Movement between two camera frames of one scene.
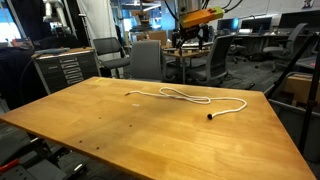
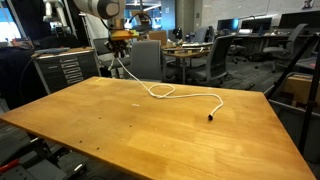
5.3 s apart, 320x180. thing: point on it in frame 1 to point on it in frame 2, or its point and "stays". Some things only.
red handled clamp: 9,165 stays
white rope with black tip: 196,99 to 149,87
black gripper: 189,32 to 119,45
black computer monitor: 257,24 stays
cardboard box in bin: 299,85 stays
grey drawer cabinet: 62,70 stays
